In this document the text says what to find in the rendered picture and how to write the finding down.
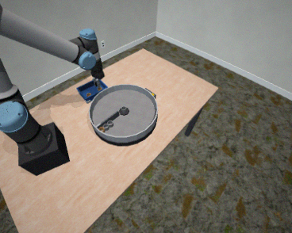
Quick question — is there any blue crate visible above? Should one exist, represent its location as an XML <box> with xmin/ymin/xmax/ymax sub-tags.
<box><xmin>76</xmin><ymin>79</ymin><xmax>108</xmax><ymax>104</ymax></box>

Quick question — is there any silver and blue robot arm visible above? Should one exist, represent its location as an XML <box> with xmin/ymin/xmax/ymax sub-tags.
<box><xmin>0</xmin><ymin>4</ymin><xmax>99</xmax><ymax>156</ymax></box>

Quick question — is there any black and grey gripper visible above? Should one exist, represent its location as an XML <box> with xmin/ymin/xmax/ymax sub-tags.
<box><xmin>91</xmin><ymin>51</ymin><xmax>105</xmax><ymax>88</ymax></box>

